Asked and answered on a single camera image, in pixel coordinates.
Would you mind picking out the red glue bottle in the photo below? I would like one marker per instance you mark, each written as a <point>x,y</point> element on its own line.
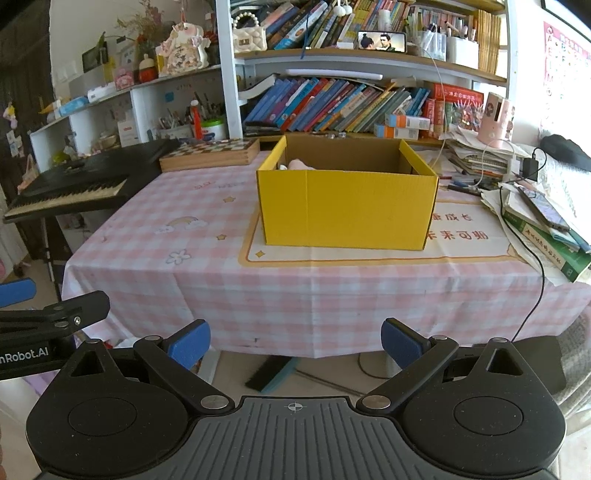
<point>197,122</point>

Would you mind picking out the stack of papers and magazines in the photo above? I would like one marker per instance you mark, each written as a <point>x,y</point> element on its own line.
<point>480,159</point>

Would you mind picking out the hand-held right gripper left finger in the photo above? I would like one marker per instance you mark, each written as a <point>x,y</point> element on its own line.
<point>189,344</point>

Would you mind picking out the black keyboard stand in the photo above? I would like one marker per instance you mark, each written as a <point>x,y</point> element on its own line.
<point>55,249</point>

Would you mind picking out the white flat box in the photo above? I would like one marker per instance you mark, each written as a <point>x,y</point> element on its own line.
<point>100,93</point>

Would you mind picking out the white pompom ornament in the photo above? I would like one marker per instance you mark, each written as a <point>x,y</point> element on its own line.
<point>344,8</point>

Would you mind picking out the floral ceramic figurine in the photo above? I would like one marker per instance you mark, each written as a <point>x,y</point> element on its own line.
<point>184,55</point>

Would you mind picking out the black power adapter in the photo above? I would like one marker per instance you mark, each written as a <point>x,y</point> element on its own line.
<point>530,169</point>

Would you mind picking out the black electronic keyboard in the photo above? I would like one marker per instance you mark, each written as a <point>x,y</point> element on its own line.
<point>92,173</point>

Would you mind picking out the black bag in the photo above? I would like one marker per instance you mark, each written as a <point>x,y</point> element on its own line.
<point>568,152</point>

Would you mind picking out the white box with red mark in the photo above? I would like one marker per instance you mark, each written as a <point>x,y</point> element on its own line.
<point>128,134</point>

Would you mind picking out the black pen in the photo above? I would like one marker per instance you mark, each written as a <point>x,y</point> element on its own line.
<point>464,190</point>

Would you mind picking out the white cup with brushes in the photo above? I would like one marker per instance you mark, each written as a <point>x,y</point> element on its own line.
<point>178,131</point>

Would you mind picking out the pink plush toy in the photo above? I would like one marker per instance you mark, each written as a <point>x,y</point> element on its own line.
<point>298,165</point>

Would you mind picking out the smartphone with lit screen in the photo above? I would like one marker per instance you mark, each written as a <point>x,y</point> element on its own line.
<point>382,41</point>

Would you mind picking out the black framed picture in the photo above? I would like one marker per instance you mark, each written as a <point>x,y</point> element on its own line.
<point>568,5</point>

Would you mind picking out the long row of leaning books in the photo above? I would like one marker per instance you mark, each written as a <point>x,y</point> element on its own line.
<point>332,106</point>

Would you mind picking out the dark smartphone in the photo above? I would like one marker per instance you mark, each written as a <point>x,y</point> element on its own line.
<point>545,210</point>

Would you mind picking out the white square pen holder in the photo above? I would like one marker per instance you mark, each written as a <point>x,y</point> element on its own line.
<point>461,53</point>

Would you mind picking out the small pink box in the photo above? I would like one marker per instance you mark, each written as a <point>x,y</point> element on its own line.
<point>124,78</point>

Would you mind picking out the red round jar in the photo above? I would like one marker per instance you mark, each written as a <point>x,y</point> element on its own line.
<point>147,71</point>

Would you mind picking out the orange white small box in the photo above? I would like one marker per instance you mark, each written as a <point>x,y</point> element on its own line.
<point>396,132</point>
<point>411,121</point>

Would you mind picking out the white quilted handbag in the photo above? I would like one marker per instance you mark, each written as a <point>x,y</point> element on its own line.
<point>249,39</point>

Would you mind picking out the green-lidded white jar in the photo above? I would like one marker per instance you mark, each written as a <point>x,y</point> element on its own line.
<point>214,130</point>

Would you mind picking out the thick green book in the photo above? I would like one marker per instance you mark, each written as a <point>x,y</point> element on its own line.
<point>549,249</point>

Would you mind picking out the pink wall poster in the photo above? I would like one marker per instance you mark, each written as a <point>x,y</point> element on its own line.
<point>568,69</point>

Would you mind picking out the white low side shelf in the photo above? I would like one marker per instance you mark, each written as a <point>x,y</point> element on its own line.
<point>147,104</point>

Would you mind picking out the black bristle broom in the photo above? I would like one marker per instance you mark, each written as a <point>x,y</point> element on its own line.
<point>270,376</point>

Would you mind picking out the row of tan books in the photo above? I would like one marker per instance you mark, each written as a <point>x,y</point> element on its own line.
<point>489,41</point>

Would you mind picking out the red boxed book set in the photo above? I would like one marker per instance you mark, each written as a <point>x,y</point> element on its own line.
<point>455,97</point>

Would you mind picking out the yellow cardboard box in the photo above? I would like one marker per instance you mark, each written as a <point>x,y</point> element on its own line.
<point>346,207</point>

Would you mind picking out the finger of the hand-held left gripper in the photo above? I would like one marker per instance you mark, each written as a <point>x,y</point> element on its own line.
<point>69,311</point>
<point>16,292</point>

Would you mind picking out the dried flower bouquet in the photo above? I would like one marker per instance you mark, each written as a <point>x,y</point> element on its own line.
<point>145,23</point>

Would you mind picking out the beige orange-bordered desk mat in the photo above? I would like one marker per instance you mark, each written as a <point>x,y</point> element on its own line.
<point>346,257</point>

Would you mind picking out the pink cylindrical gadget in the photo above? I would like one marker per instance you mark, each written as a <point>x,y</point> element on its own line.
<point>494,124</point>

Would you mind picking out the small dark picture frame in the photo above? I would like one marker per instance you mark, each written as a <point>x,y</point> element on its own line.
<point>94,57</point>

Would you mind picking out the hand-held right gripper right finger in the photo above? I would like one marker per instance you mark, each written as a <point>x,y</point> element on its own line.
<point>399,344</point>

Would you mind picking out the wooden chessboard box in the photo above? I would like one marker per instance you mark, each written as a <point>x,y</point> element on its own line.
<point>207,154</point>

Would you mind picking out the white wooden bookshelf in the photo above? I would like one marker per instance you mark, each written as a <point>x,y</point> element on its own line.
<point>228,69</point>

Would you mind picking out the blue tissue box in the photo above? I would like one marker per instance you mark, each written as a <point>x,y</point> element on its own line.
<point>73,106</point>

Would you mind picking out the dark grey chair seat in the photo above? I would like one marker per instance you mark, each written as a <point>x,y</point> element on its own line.
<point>540,364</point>

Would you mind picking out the jumbled pile of shelf books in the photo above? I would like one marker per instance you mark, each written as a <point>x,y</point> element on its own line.
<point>314,23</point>

